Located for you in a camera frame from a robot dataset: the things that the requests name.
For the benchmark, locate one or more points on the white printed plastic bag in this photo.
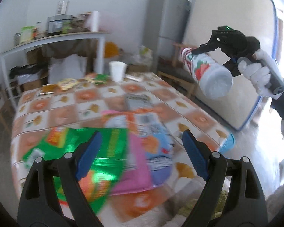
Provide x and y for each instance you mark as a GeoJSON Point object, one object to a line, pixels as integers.
{"type": "Point", "coordinates": [145, 54]}

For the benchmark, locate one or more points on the yellow snack packet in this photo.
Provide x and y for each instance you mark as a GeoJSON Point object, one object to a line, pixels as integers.
{"type": "Point", "coordinates": [68, 84]}

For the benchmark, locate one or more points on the white paper cup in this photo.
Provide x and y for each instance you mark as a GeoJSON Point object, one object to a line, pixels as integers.
{"type": "Point", "coordinates": [117, 72]}

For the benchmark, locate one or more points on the red jar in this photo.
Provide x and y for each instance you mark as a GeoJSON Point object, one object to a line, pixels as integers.
{"type": "Point", "coordinates": [35, 33]}

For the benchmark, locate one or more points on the clear plastic wrapper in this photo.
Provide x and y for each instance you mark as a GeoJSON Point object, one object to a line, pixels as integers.
{"type": "Point", "coordinates": [138, 100]}

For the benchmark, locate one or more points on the person's right hand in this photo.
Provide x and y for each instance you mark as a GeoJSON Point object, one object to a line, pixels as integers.
{"type": "Point", "coordinates": [258, 78]}

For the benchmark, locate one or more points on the black cloth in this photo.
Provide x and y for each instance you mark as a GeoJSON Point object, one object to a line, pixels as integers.
{"type": "Point", "coordinates": [26, 70]}

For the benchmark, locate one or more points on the white striped card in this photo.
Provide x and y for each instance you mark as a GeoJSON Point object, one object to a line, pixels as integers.
{"type": "Point", "coordinates": [62, 8]}

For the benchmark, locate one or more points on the glass jar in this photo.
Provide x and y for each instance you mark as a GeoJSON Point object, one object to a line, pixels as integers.
{"type": "Point", "coordinates": [17, 39]}

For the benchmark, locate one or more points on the white sack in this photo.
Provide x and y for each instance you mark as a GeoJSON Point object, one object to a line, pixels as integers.
{"type": "Point", "coordinates": [66, 68]}

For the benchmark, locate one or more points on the white cylindrical container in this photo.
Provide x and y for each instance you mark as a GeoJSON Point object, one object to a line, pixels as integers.
{"type": "Point", "coordinates": [97, 21]}

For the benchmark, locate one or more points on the wooden chair with dark seat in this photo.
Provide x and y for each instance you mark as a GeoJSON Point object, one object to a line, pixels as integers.
{"type": "Point", "coordinates": [177, 74]}

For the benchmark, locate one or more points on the pink and orange snack bag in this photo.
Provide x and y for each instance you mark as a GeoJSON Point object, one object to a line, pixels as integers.
{"type": "Point", "coordinates": [142, 146]}

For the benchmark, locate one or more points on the white metal frame desk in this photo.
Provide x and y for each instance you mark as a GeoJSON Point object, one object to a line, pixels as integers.
{"type": "Point", "coordinates": [61, 37]}

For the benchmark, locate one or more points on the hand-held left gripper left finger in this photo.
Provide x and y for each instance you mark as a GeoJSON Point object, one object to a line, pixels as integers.
{"type": "Point", "coordinates": [90, 153]}

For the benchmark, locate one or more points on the grey refrigerator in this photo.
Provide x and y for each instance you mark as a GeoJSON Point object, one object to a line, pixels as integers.
{"type": "Point", "coordinates": [165, 28]}

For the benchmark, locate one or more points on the white mattress with blue edge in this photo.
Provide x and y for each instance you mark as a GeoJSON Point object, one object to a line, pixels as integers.
{"type": "Point", "coordinates": [239, 16]}

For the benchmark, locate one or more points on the small green snack packet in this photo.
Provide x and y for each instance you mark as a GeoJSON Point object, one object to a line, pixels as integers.
{"type": "Point", "coordinates": [100, 78]}

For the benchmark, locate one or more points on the brown snack packet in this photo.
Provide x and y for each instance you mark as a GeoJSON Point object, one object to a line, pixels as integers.
{"type": "Point", "coordinates": [47, 89]}

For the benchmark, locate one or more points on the large green foil snack bag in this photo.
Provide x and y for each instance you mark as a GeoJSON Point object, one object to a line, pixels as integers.
{"type": "Point", "coordinates": [104, 169]}

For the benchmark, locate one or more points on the yellow plastic bag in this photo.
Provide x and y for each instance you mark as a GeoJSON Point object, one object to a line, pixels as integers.
{"type": "Point", "coordinates": [111, 49]}

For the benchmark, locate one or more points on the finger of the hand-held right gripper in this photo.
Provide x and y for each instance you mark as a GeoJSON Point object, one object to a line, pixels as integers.
{"type": "Point", "coordinates": [234, 67]}
{"type": "Point", "coordinates": [204, 47]}

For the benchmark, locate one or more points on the light blue plastic basket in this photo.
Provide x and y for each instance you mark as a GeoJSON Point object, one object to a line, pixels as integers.
{"type": "Point", "coordinates": [227, 143]}

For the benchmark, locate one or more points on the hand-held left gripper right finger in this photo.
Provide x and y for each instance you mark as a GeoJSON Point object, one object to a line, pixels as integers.
{"type": "Point", "coordinates": [194, 153]}

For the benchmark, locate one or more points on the cream and orange snack packet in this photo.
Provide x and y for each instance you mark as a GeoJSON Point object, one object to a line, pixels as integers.
{"type": "Point", "coordinates": [90, 77]}

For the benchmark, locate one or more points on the green box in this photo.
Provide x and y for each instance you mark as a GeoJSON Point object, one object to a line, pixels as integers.
{"type": "Point", "coordinates": [27, 34]}

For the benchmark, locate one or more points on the tile pattern tablecloth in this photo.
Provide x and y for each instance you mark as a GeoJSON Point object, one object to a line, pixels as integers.
{"type": "Point", "coordinates": [198, 118]}

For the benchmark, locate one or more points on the grey plastic bag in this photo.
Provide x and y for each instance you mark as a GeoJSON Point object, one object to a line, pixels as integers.
{"type": "Point", "coordinates": [129, 58]}

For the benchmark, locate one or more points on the white strawberry yogurt bottle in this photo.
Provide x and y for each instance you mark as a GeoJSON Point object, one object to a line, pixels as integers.
{"type": "Point", "coordinates": [208, 75]}

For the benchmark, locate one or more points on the clear wrapped cookie packet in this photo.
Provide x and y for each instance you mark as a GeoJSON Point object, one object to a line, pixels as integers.
{"type": "Point", "coordinates": [133, 77]}

